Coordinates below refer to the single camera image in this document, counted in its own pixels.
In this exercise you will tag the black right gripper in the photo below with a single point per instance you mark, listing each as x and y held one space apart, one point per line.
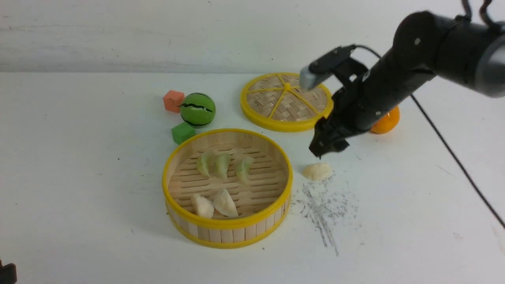
352 115

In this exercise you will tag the white dumpling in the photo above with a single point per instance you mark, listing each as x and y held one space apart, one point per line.
224 204
203 207
317 171

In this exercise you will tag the green dumpling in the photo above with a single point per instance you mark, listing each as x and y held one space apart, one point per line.
205 162
242 169
222 162

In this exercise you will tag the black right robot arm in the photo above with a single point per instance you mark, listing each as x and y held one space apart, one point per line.
425 45

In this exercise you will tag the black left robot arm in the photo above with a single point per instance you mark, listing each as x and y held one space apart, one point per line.
8 273

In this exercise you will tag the woven bamboo steamer lid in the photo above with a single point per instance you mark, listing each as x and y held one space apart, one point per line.
276 101

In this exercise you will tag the bamboo steamer tray yellow rim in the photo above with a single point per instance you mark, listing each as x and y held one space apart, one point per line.
262 205

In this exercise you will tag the orange toy pear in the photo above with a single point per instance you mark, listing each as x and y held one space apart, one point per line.
387 123

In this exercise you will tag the green toy watermelon ball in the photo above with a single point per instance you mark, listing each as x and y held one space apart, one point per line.
198 110

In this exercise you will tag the green foam cube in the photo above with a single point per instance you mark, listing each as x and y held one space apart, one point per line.
182 132

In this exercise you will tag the orange foam cube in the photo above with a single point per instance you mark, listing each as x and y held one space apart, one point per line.
172 101

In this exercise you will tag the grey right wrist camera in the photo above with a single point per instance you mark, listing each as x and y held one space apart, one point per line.
337 62

